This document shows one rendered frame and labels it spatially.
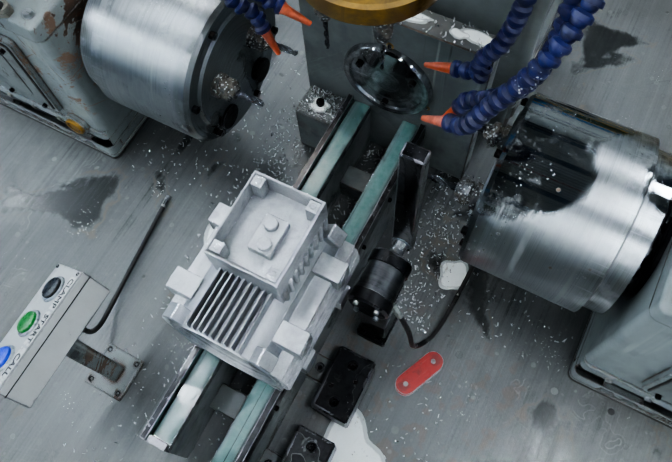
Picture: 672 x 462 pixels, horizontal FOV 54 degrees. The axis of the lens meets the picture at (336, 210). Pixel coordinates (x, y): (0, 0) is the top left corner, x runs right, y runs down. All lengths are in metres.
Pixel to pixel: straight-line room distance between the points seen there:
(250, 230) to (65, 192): 0.55
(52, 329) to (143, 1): 0.45
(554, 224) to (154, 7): 0.60
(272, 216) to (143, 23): 0.34
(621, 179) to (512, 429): 0.44
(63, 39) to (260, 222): 0.43
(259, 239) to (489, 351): 0.47
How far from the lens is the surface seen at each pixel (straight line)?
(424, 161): 0.70
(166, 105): 0.99
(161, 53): 0.97
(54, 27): 1.06
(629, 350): 0.95
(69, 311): 0.91
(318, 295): 0.84
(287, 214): 0.83
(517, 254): 0.85
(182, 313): 0.84
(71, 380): 1.18
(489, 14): 1.05
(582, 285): 0.86
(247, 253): 0.82
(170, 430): 0.99
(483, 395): 1.09
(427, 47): 0.95
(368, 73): 1.05
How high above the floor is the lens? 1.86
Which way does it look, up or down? 65 degrees down
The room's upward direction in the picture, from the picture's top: 6 degrees counter-clockwise
